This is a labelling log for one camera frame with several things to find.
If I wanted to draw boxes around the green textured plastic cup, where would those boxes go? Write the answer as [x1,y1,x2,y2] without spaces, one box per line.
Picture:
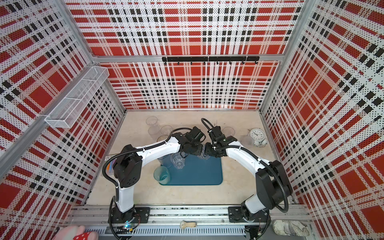
[154,166,171,185]

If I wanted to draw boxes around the clear faceted cup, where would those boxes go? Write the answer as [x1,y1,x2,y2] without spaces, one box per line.
[171,152,186,170]

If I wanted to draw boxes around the clear cup beside frosted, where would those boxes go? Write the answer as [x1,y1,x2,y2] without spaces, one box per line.
[161,125,174,136]

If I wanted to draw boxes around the blue frosted plastic cup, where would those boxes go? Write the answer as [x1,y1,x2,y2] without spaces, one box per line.
[158,154,173,169]

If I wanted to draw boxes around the white crumpled cloth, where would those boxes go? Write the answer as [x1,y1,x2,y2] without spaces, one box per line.
[273,220,310,237]

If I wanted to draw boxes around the colourful marker pack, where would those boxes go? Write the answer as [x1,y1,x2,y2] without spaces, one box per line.
[106,160,116,176]

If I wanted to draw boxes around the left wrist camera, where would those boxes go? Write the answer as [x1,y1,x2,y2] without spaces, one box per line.
[188,127,205,142]

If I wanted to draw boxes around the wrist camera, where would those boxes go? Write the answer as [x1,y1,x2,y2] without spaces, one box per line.
[208,126,226,145]
[188,127,205,142]

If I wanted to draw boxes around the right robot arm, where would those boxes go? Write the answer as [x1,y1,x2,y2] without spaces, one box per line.
[201,118,293,222]

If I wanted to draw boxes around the yellow transparent plastic cup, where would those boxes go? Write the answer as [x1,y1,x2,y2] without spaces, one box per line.
[157,135,168,142]

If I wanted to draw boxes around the white wire mesh basket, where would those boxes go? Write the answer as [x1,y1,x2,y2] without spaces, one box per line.
[45,66,109,129]

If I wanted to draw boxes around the teal plastic tray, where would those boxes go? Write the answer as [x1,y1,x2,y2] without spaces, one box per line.
[163,154,223,186]

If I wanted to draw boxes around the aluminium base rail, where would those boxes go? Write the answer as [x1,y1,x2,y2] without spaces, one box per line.
[65,204,312,238]

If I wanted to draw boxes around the small beige wooden object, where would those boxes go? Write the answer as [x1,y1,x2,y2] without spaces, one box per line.
[180,221,197,229]

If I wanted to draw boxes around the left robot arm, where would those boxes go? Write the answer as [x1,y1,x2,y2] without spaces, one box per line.
[102,127,206,224]

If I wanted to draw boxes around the white analog alarm clock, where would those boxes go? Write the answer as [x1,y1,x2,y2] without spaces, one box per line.
[249,128,268,147]

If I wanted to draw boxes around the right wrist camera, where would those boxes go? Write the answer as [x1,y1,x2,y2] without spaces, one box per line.
[208,126,226,145]

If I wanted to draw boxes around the frosted clear plastic cup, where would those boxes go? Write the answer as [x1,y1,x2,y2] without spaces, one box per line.
[148,125,162,141]

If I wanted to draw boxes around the black hook rail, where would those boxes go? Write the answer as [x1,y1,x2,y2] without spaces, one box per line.
[162,56,260,64]

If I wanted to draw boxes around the pink plush toy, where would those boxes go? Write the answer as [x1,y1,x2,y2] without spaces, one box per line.
[53,226,99,240]

